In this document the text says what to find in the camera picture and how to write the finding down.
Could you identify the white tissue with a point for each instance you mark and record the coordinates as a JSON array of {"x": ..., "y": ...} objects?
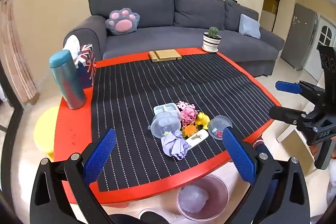
[{"x": 72, "y": 44}]

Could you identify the light blue cushion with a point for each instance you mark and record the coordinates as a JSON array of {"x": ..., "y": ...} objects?
[{"x": 249, "y": 27}]

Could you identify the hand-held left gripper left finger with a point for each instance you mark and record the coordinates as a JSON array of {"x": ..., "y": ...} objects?
[{"x": 101, "y": 155}]

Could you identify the white compartment tray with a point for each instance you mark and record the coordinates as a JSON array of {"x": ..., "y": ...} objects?
[{"x": 164, "y": 108}]

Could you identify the clear pink waste bin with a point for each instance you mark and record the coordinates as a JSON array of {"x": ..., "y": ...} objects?
[{"x": 218, "y": 195}]

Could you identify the pink curtain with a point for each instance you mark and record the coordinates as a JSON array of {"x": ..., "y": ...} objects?
[{"x": 18, "y": 56}]

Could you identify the wooden phone stand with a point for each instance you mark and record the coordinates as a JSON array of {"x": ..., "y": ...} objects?
[{"x": 165, "y": 55}]

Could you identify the flag-print tissue box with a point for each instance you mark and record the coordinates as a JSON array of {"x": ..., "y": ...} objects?
[{"x": 88, "y": 66}]

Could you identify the black pole stand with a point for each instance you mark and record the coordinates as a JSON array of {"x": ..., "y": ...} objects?
[{"x": 277, "y": 3}]

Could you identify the paw-shaped grey pink cushion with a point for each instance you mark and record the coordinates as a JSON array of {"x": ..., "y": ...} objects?
[{"x": 122, "y": 23}]

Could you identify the pink figure toy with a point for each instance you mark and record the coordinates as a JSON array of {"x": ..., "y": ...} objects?
[{"x": 183, "y": 105}]

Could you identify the white wrapper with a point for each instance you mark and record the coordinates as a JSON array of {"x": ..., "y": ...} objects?
[{"x": 197, "y": 138}]

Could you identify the white door with arched window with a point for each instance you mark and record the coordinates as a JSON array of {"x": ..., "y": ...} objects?
[{"x": 326, "y": 32}]

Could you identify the purple paper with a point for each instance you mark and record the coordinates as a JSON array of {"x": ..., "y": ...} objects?
[{"x": 174, "y": 146}]

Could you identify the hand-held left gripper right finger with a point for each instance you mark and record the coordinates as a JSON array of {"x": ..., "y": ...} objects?
[{"x": 239, "y": 155}]

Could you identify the clear plastic dome cup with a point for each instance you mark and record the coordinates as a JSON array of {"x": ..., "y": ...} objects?
[
  {"x": 164, "y": 124},
  {"x": 219, "y": 125}
]

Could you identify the black shoe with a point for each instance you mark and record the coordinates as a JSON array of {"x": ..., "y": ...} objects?
[{"x": 151, "y": 217}]

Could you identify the person's left leg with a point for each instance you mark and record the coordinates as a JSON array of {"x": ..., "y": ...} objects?
[{"x": 126, "y": 220}]

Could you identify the pink paper flower ball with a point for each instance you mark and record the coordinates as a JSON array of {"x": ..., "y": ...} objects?
[{"x": 189, "y": 116}]

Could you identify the cactus in striped white pot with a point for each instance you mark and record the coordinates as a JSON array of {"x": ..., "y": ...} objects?
[{"x": 212, "y": 41}]

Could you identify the black striped table mat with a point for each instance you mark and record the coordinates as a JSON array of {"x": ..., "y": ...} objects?
[{"x": 136, "y": 87}]

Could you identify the crumpled lilac plastic bag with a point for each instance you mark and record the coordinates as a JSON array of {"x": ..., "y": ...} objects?
[{"x": 194, "y": 200}]

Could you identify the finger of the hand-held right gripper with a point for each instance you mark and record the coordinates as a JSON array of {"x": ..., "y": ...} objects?
[
  {"x": 282, "y": 113},
  {"x": 287, "y": 87}
]

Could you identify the white saucer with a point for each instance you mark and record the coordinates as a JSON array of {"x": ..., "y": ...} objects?
[{"x": 206, "y": 49}]

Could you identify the red table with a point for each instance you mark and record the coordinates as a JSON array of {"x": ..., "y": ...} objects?
[{"x": 71, "y": 129}]

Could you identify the yellow duck toy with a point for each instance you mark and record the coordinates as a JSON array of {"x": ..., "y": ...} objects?
[{"x": 202, "y": 121}]

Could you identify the teal thermos bottle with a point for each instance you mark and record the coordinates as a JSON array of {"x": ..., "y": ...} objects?
[{"x": 69, "y": 82}]

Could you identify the dark grey sofa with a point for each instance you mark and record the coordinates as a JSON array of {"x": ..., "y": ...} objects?
[{"x": 162, "y": 37}]

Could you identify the orange bear-shaped plastic piece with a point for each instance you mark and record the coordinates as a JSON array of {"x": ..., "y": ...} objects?
[{"x": 189, "y": 130}]

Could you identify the yellow stool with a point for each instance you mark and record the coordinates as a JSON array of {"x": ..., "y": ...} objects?
[{"x": 43, "y": 132}]

